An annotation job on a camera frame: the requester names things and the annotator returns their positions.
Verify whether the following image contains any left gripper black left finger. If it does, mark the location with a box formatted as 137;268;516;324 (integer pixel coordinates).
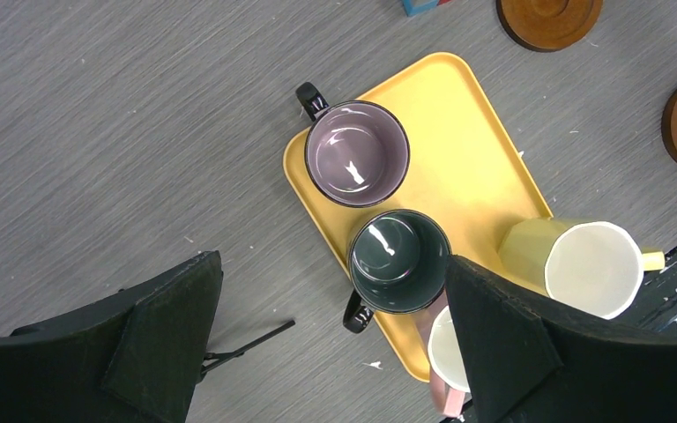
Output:
0;251;223;422

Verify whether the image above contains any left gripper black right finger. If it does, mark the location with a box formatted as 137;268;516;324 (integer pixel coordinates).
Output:
445;255;677;422

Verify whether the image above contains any cream yellow mug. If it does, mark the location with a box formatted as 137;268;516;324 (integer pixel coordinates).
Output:
499;218;666;320

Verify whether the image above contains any yellow tray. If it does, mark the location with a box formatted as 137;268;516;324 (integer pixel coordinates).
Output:
282;51;554;383

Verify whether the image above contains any mauve mug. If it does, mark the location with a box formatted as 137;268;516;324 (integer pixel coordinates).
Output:
295;82;411;208

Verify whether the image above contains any black microphone tripod stand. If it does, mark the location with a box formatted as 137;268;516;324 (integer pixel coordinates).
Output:
197;319;296;382

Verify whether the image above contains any pink white mug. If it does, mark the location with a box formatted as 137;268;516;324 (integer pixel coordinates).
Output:
416;293;471;421

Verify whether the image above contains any dark green mug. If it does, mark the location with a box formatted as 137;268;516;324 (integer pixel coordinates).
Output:
342;209;452;334

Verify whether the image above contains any colourful toy brick block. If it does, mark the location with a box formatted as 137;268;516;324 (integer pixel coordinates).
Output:
402;0;450;17

